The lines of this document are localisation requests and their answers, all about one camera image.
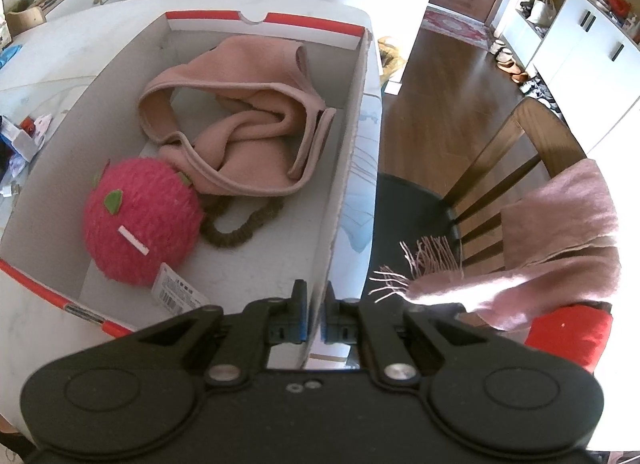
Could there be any white cabinet row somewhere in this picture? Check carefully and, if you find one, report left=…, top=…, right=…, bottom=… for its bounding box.
left=502, top=0, right=639, bottom=152

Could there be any yellow plastic bag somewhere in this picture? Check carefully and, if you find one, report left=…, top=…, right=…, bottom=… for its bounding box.
left=378, top=37, right=406, bottom=85

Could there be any patterned door rug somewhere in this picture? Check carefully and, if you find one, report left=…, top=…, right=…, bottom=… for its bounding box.
left=421, top=6, right=491, bottom=50

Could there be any pink fluffy plush ball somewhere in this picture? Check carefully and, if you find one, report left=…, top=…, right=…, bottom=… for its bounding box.
left=82, top=158, right=204, bottom=286

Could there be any red cushion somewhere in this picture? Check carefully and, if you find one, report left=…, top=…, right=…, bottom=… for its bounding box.
left=525, top=305, right=613, bottom=373

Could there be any white cardboard box red rim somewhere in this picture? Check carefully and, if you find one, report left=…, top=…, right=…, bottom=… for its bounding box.
left=1, top=10, right=381, bottom=380

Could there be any wooden chair with scarf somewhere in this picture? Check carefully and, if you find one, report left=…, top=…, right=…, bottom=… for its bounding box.
left=363, top=98, right=585, bottom=299

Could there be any brown hair scrunchie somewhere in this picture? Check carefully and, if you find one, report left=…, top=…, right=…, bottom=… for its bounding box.
left=200, top=195, right=284, bottom=248

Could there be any pink knitted headband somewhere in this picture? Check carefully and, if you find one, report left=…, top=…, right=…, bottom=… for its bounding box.
left=138, top=35, right=336, bottom=198

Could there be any pink fringed scarf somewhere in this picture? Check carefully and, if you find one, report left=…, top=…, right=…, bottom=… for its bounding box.
left=370, top=158, right=620, bottom=331

